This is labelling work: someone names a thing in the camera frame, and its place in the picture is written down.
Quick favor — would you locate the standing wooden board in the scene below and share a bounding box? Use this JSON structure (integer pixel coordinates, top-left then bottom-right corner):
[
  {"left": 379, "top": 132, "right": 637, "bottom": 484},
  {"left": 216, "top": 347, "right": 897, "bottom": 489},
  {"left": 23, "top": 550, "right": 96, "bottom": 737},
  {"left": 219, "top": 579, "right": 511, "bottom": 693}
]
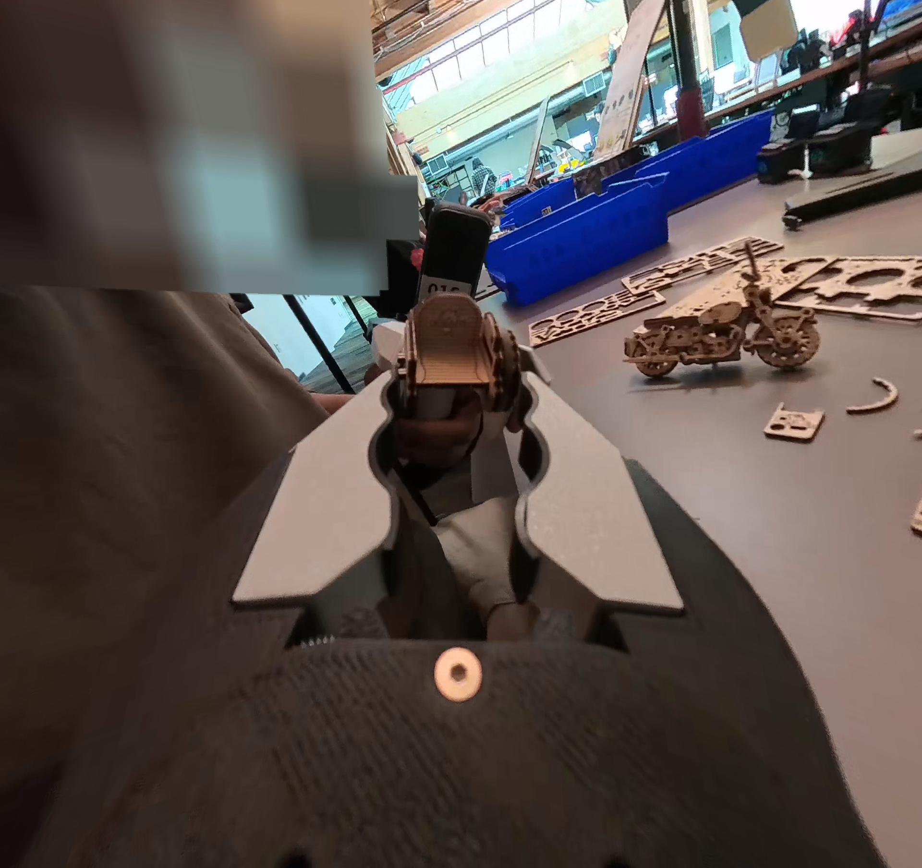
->
[{"left": 596, "top": 0, "right": 684, "bottom": 157}]

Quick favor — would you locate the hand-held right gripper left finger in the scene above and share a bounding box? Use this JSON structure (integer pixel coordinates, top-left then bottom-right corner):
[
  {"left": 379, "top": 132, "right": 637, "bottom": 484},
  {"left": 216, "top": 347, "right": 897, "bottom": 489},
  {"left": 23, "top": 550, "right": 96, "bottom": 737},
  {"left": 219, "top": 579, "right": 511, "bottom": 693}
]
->
[{"left": 230, "top": 367, "right": 404, "bottom": 613}]

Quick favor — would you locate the blue plastic bin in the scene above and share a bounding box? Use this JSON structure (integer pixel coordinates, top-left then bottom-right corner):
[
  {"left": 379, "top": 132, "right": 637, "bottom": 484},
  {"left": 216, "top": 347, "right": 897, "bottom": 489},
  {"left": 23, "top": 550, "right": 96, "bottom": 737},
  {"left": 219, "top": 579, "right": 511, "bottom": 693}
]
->
[
  {"left": 485, "top": 175, "right": 671, "bottom": 305},
  {"left": 634, "top": 110, "right": 775, "bottom": 215},
  {"left": 497, "top": 180, "right": 581, "bottom": 231}
]

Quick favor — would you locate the black equipment case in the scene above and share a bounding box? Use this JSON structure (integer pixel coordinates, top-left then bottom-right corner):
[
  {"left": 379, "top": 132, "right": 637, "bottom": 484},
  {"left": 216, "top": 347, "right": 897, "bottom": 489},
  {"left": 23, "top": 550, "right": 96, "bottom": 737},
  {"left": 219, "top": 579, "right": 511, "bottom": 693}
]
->
[{"left": 756, "top": 86, "right": 898, "bottom": 185}]

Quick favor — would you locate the wooden motorcycle model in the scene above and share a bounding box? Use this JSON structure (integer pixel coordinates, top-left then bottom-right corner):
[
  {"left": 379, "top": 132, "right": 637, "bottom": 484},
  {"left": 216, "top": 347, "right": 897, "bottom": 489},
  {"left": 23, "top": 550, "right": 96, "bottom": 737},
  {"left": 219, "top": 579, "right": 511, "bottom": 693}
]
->
[{"left": 623, "top": 240, "right": 824, "bottom": 379}]

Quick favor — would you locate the dark support column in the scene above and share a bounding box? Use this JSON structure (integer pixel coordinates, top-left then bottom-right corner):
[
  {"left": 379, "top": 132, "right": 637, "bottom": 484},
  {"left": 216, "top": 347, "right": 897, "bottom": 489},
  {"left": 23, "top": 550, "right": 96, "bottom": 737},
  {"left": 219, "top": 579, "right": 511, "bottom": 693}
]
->
[{"left": 666, "top": 0, "right": 713, "bottom": 140}]

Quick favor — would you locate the thin wooden arc piece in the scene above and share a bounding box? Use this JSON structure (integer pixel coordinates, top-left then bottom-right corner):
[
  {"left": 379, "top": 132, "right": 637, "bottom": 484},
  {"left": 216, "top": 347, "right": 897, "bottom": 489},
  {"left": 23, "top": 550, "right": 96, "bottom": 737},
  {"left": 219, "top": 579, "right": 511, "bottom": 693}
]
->
[{"left": 846, "top": 376, "right": 900, "bottom": 416}]

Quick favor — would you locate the person's left forearm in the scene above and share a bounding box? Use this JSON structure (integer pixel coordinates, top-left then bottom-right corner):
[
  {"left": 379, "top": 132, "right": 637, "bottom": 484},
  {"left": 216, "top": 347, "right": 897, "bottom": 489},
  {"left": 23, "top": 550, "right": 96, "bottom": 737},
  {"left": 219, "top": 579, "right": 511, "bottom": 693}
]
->
[{"left": 306, "top": 389, "right": 364, "bottom": 417}]

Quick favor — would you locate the wooden sidecar model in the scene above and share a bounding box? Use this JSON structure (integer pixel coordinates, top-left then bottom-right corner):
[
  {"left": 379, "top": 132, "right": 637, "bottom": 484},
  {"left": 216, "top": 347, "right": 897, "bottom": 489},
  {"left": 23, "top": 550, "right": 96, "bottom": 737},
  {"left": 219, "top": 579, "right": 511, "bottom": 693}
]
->
[{"left": 395, "top": 290, "right": 523, "bottom": 415}]

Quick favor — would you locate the person's left hand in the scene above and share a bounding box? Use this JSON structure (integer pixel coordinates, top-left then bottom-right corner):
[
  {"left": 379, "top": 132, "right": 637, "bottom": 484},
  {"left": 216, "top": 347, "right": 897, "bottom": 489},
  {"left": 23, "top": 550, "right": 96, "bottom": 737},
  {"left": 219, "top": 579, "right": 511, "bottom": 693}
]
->
[{"left": 395, "top": 396, "right": 484, "bottom": 483}]

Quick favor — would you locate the flat black board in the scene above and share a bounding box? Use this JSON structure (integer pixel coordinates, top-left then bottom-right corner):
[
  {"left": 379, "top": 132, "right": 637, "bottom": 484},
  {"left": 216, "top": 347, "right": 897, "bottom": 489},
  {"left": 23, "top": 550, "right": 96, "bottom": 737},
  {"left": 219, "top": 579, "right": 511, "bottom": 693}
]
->
[{"left": 783, "top": 168, "right": 922, "bottom": 229}]

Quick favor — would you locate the wooden puzzle sheet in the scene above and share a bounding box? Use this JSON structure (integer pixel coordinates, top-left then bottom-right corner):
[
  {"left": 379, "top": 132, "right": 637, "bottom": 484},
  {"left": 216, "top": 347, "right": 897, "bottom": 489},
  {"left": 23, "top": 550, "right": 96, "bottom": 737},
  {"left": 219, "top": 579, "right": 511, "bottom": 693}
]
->
[
  {"left": 621, "top": 236, "right": 785, "bottom": 298},
  {"left": 529, "top": 290, "right": 667, "bottom": 348}
]

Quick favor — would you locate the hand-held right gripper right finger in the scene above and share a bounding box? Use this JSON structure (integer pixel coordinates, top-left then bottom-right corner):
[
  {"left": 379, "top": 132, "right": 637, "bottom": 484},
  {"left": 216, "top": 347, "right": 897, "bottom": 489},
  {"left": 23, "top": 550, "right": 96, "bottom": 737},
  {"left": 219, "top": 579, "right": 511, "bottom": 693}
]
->
[{"left": 513, "top": 371, "right": 687, "bottom": 631}]

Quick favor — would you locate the person's beige shirt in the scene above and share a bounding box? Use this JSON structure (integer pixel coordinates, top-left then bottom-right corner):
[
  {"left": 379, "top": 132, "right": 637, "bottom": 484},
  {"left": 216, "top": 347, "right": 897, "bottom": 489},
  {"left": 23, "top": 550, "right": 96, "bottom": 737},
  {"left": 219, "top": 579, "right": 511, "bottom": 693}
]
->
[{"left": 0, "top": 288, "right": 340, "bottom": 868}]

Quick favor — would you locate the wooden plate with round holes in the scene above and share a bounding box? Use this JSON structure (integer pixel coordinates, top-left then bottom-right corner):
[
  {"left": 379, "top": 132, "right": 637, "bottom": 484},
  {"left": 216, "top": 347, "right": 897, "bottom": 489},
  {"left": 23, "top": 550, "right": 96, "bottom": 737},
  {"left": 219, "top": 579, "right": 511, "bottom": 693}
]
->
[{"left": 764, "top": 403, "right": 826, "bottom": 444}]

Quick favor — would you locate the wooden sheet with round cutouts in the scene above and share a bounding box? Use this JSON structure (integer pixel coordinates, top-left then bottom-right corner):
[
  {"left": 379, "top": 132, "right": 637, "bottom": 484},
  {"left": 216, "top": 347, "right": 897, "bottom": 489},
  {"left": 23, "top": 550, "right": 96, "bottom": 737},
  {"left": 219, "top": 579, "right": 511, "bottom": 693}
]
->
[{"left": 772, "top": 254, "right": 922, "bottom": 323}]

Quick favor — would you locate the grey desk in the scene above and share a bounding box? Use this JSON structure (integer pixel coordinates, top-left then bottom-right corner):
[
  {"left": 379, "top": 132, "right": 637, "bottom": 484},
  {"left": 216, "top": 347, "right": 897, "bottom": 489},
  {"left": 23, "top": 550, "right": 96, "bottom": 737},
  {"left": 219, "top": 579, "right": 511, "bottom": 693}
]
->
[{"left": 472, "top": 126, "right": 922, "bottom": 868}]

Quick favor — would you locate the black and cream flag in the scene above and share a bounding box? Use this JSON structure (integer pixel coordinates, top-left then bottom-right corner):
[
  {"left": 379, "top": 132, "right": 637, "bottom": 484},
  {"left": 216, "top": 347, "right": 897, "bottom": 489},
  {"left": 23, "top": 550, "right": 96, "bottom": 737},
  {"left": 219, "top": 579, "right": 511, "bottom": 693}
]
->
[{"left": 720, "top": 0, "right": 802, "bottom": 64}]

